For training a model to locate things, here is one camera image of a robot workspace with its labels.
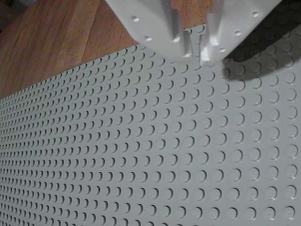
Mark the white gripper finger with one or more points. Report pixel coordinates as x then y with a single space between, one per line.
235 18
152 26

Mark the large grey lego baseplate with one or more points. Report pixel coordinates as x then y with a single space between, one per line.
141 141

